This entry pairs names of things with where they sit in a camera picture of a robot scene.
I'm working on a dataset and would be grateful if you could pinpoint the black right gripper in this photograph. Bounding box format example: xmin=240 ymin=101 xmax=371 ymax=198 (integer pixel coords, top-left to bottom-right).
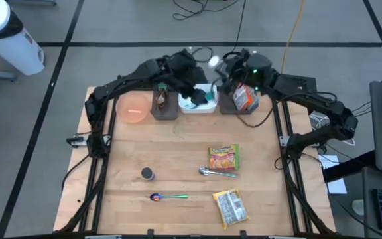
xmin=214 ymin=49 xmax=250 ymax=96

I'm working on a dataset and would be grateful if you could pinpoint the brown spice pouch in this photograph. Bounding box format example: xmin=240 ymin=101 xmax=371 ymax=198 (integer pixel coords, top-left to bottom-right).
xmin=156 ymin=92 xmax=169 ymax=109

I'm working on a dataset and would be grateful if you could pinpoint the orange ramen packet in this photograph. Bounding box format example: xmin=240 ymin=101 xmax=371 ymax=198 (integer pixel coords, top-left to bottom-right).
xmin=232 ymin=84 xmax=255 ymax=111

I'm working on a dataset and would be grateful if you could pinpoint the blue white food box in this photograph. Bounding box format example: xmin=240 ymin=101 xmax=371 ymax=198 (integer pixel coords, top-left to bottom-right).
xmin=249 ymin=94 xmax=261 ymax=110

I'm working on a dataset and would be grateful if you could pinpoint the lime chili shrimp ramen packet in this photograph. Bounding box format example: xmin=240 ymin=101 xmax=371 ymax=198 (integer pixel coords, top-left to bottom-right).
xmin=208 ymin=143 xmax=241 ymax=172

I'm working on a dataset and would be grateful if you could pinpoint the garlic powder spice jar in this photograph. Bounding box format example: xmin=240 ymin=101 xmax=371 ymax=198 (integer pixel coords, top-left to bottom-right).
xmin=140 ymin=167 xmax=156 ymax=182

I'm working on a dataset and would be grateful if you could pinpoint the iridescent rainbow metal spoon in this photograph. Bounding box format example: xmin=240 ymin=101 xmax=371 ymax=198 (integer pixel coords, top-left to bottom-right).
xmin=149 ymin=192 xmax=189 ymax=202

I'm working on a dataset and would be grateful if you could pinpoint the yellow ramen packet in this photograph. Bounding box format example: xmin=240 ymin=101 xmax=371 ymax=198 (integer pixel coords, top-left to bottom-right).
xmin=212 ymin=188 xmax=250 ymax=230

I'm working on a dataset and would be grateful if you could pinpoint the white plastic bin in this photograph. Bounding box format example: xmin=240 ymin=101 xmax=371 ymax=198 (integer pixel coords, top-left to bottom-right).
xmin=178 ymin=82 xmax=218 ymax=114

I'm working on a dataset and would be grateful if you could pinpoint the grey translucent bin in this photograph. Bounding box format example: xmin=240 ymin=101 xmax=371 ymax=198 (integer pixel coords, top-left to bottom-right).
xmin=151 ymin=84 xmax=180 ymax=121
xmin=218 ymin=88 xmax=261 ymax=116

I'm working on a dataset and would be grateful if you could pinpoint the pale pink bowl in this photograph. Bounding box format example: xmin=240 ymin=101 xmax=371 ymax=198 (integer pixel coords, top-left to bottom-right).
xmin=115 ymin=92 xmax=152 ymax=124

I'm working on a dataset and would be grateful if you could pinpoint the black metal bar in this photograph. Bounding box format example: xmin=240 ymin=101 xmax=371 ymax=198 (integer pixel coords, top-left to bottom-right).
xmin=323 ymin=151 xmax=377 ymax=183

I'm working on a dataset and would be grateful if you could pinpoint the white paper sheet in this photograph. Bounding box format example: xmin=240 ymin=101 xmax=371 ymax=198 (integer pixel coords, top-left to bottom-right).
xmin=318 ymin=154 xmax=348 ymax=195

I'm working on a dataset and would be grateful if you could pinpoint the white trash can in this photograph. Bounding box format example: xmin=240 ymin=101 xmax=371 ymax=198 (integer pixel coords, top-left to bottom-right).
xmin=0 ymin=0 xmax=46 ymax=76

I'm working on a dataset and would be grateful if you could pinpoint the white computer mouse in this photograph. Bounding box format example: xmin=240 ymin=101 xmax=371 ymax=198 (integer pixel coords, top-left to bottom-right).
xmin=352 ymin=198 xmax=366 ymax=216

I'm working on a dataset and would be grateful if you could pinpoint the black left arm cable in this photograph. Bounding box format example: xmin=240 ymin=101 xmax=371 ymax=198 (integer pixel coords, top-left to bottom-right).
xmin=190 ymin=47 xmax=215 ymax=64

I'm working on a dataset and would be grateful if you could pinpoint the looped black floor cable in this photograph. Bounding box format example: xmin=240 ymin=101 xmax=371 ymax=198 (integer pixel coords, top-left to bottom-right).
xmin=172 ymin=0 xmax=247 ymax=54

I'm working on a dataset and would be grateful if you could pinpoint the yellow hanging cable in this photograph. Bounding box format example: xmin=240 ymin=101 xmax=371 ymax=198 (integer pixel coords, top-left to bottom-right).
xmin=281 ymin=0 xmax=306 ymax=74

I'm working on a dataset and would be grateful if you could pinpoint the white cable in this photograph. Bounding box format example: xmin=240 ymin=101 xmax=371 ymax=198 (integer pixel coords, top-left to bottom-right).
xmin=309 ymin=111 xmax=357 ymax=147

